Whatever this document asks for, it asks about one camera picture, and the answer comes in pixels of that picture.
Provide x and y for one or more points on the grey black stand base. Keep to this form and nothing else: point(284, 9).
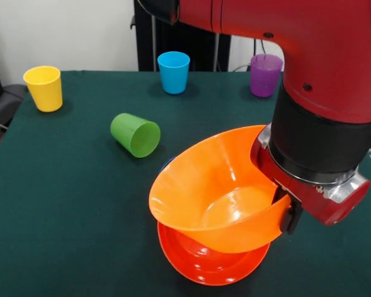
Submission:
point(3, 105)

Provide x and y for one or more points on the yellow cup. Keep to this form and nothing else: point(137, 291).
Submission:
point(46, 92)

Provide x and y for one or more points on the purple cup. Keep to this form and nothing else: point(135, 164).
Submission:
point(264, 80)

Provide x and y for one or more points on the dark green tablecloth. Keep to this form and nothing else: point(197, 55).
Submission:
point(80, 216)

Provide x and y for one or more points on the smooth green cup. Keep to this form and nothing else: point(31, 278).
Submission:
point(133, 133)

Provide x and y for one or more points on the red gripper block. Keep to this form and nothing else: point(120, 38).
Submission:
point(327, 204)

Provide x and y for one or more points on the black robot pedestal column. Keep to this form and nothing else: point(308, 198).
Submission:
point(173, 49)

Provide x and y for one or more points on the light blue cup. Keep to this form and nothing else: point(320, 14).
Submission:
point(173, 74)

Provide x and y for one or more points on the large yellow-orange bowl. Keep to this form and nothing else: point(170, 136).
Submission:
point(198, 185)

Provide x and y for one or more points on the large blue bowl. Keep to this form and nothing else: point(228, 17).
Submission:
point(167, 162)

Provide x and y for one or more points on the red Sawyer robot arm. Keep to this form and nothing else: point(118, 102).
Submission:
point(327, 62)

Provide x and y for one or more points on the red-orange bowl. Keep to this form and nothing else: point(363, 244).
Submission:
point(210, 269)

